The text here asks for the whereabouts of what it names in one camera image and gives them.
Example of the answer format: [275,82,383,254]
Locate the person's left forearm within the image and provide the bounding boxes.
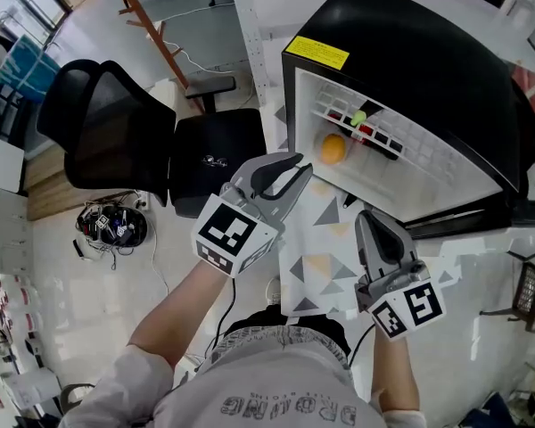
[128,259,231,369]

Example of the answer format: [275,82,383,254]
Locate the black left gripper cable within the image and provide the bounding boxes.
[211,276,237,351]

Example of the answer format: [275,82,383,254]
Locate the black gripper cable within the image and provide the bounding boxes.
[348,323,376,367]
[211,276,237,351]

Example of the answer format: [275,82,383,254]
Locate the person's white printed shirt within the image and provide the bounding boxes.
[60,325,429,428]

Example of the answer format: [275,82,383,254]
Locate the person's black shorts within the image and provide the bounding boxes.
[218,303,353,365]

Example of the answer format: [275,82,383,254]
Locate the orange fruit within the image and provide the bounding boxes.
[320,133,348,165]

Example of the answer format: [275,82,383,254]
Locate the white perforated panel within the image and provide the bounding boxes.
[0,183,35,276]

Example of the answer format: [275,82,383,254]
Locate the black mesh office chair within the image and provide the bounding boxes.
[36,59,268,220]

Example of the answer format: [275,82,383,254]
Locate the brown wooden coat rack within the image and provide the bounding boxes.
[109,0,206,115]

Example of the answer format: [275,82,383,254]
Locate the wooden platform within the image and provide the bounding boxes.
[24,144,135,222]

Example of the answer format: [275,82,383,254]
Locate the person's right forearm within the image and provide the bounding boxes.
[370,327,421,412]

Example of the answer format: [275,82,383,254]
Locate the white box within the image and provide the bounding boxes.
[0,127,26,195]

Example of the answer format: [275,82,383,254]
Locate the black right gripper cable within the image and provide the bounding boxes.
[348,323,376,367]

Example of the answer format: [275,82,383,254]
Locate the black mini fridge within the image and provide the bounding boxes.
[281,0,535,240]

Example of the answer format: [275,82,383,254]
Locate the white metal shelf rack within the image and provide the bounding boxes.
[226,0,271,106]

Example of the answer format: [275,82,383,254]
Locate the blue storage bin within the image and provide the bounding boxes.
[0,36,62,104]

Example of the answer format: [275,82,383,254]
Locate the person's white shoe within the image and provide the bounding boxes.
[265,276,283,306]

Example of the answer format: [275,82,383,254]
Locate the white floor cable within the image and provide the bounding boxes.
[160,2,251,75]

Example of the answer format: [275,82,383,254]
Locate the red food item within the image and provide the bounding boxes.
[329,111,372,144]

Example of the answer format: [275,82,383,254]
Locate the small black strap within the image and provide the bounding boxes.
[72,238,93,261]

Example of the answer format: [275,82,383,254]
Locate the dark framed side chair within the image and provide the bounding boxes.
[479,236,535,336]

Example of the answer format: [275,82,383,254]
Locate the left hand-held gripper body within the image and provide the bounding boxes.
[191,179,287,278]

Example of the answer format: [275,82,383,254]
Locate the blue fabric item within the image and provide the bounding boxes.
[463,392,535,428]

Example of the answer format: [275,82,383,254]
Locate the triangle patterned tablecloth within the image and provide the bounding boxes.
[274,100,469,318]

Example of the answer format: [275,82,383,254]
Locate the purple eggplant with green stem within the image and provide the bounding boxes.
[350,99,384,128]

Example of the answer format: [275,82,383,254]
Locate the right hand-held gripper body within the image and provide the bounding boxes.
[354,259,448,342]

